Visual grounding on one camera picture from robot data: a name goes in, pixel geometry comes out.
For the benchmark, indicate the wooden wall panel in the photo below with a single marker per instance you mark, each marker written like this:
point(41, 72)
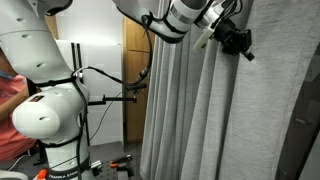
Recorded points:
point(51, 28)

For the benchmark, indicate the white foam board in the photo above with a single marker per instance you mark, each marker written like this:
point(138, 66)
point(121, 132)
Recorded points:
point(106, 133)

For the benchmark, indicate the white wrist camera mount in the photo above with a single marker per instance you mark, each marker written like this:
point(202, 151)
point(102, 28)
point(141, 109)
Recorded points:
point(203, 38)

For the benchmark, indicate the person's bare forearm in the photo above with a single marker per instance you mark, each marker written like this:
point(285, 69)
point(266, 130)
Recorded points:
point(10, 106)

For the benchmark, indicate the wooden door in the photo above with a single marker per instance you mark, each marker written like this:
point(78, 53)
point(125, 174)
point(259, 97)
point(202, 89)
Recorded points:
point(135, 116)

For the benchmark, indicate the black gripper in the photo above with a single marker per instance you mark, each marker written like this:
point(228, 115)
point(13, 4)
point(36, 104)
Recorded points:
point(233, 38)

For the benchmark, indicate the black vertical stand poles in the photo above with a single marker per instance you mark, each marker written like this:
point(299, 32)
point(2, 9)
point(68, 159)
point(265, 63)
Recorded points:
point(77, 53)

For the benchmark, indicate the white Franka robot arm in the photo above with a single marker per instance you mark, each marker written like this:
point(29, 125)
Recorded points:
point(33, 43)

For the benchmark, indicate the large grey woven curtain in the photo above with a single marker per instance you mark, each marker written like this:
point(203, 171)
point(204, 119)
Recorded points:
point(240, 126)

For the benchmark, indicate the person in red shirt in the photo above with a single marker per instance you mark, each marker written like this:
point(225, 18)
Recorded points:
point(13, 140)

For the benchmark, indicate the black perforated robot table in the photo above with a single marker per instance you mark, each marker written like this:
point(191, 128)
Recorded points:
point(103, 151)

